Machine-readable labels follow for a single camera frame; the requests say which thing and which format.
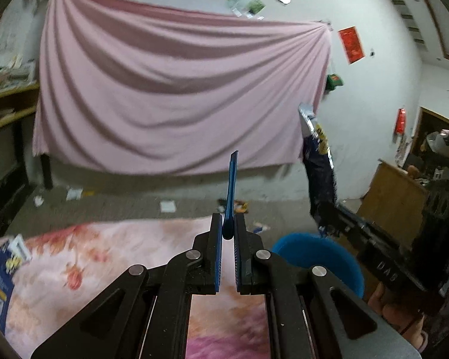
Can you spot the right hand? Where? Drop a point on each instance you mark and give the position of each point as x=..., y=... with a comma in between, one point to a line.
x=419, y=330

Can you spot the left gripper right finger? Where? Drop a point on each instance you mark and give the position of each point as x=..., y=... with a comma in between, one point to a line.
x=311, y=313

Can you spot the red wall decoration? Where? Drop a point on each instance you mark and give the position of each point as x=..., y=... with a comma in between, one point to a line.
x=400, y=124

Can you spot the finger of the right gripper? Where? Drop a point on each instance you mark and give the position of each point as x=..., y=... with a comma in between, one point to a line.
x=333, y=219

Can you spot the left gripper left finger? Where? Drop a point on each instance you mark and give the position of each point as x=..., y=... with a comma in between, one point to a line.
x=144, y=313

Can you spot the pink hanging sheet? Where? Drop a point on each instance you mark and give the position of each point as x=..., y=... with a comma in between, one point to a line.
x=132, y=88

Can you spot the blue smiley snack wrapper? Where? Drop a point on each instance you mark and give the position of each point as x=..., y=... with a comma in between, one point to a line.
x=318, y=162

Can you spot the blue plastic strip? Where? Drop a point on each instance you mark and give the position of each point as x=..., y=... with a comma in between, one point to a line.
x=228, y=223

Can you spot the white paper scrap on floor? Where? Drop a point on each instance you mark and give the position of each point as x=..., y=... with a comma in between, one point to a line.
x=73, y=194

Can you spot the wooden shelf unit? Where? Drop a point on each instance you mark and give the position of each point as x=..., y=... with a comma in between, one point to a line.
x=18, y=103

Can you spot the white floor paper piece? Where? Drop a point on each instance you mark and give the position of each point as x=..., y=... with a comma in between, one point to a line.
x=168, y=206

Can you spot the stack of books on shelf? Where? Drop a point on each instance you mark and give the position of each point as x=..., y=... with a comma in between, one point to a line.
x=17, y=73

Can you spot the wooden cabinet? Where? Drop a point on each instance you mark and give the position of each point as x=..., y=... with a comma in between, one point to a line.
x=395, y=203

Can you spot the green hanging ornament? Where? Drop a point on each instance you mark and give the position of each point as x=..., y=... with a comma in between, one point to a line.
x=333, y=81

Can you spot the blue smiley wrapper on table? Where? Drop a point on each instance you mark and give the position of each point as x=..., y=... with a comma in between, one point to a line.
x=14, y=253

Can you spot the green wall photos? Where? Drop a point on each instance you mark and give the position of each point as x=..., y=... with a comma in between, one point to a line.
x=247, y=8

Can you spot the red paper wall poster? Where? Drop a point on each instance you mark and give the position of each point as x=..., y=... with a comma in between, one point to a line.
x=352, y=44

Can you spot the small white floor scrap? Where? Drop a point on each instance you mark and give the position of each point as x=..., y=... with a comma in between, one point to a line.
x=38, y=201

